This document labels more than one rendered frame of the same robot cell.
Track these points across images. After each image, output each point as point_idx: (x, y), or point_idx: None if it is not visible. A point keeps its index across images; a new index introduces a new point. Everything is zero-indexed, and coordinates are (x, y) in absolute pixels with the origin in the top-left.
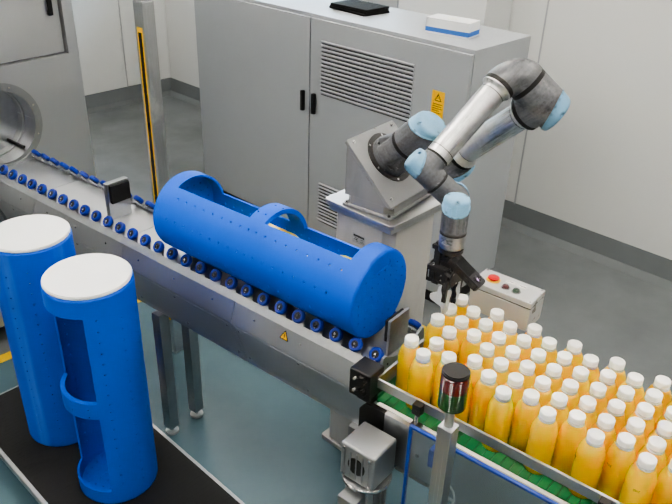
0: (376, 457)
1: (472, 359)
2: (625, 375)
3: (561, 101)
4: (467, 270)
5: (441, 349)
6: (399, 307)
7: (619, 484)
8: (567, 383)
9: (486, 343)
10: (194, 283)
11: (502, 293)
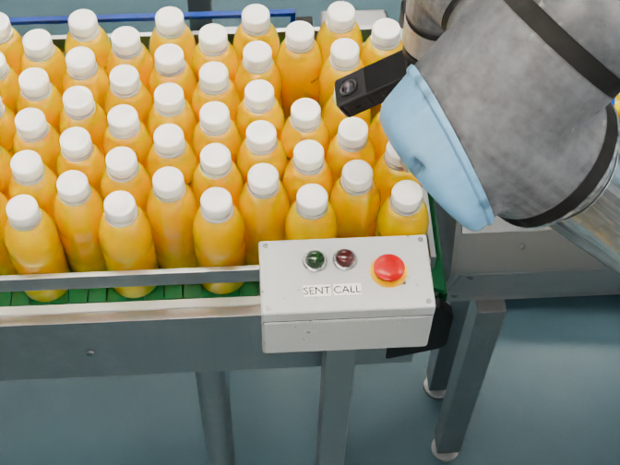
0: (321, 16)
1: (258, 45)
2: (5, 227)
3: (403, 79)
4: (375, 71)
5: (330, 57)
6: None
7: None
8: (82, 92)
9: (266, 95)
10: None
11: (337, 238)
